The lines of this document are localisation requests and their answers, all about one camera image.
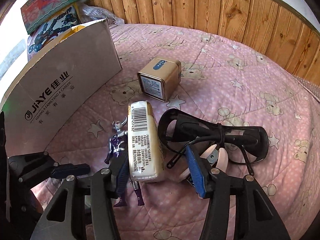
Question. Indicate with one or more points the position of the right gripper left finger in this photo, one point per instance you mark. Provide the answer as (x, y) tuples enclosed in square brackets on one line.
[(79, 202)]

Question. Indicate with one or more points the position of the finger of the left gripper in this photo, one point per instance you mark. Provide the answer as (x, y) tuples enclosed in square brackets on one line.
[(65, 170)]

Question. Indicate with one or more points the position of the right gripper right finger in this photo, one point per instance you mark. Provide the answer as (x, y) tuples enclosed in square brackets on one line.
[(256, 216)]

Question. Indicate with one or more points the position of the purple silver action figure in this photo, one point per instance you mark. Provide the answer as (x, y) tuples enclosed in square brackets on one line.
[(120, 154)]

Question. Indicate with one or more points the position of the black glasses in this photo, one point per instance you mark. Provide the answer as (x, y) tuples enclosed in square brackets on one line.
[(177, 130)]

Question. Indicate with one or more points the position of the cream tissue pack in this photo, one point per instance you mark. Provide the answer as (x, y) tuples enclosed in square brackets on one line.
[(144, 149)]

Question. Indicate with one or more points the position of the gold square tin box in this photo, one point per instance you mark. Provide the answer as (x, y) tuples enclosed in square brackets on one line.
[(160, 77)]

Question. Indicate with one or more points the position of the white cardboard box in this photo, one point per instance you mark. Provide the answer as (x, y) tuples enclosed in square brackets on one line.
[(55, 83)]

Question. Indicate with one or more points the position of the robot shield toy box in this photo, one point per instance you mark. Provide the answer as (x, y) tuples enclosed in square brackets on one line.
[(51, 29)]

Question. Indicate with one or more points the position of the pink bear quilt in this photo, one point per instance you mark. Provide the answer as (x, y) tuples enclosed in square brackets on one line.
[(222, 81)]

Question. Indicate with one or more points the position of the clear plastic bag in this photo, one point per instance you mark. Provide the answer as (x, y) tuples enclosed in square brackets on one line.
[(88, 13)]

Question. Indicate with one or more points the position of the red girl toy box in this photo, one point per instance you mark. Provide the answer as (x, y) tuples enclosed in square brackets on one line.
[(36, 12)]

